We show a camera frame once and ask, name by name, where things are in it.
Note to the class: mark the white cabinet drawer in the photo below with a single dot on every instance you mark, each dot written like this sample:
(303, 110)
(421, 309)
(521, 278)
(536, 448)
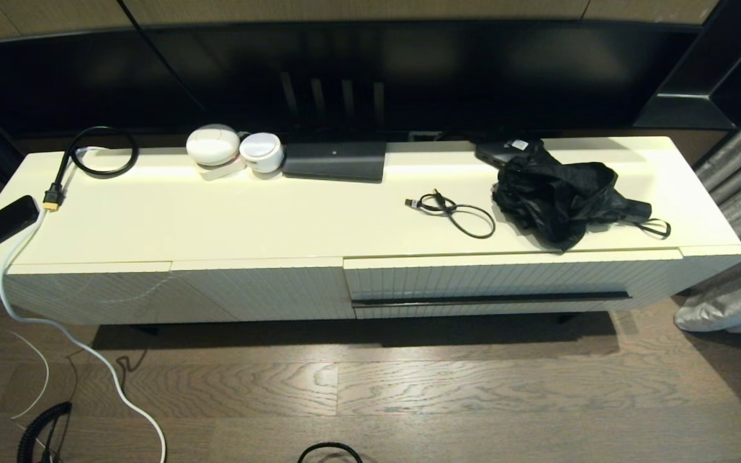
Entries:
(473, 276)

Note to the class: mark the black flat set-top box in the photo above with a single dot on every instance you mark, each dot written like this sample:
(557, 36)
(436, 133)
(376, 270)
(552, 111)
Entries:
(335, 161)

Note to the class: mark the white tv cabinet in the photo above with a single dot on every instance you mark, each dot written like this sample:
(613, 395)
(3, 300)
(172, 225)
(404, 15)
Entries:
(216, 218)

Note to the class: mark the black umbrella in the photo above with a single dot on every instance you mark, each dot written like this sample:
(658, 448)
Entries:
(557, 199)

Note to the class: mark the small black box white label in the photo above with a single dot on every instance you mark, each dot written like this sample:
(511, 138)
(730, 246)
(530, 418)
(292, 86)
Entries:
(498, 150)

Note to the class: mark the black television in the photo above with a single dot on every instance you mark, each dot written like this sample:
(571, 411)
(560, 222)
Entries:
(441, 71)

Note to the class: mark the white egg-shaped device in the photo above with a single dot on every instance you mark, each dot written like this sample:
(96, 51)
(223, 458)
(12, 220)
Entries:
(213, 145)

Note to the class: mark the dark wall shelf unit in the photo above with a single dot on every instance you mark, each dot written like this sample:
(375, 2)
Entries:
(698, 103)

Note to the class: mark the white cylindrical device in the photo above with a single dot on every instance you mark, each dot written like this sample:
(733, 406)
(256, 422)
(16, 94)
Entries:
(261, 151)

